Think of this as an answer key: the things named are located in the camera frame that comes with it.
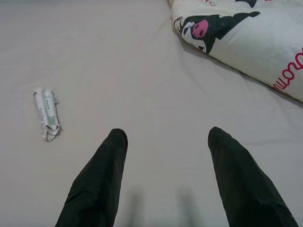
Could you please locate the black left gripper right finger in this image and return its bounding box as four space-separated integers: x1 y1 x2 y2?
207 126 299 227

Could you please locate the cream cartoon print quilt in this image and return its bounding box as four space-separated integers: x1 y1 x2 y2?
167 0 303 103

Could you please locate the white squeezed tube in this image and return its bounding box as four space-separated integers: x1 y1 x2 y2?
33 87 62 142

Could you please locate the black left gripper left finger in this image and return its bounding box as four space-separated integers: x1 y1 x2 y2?
55 128 128 227

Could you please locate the mattress with beige sheet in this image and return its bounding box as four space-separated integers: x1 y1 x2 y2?
0 0 303 227

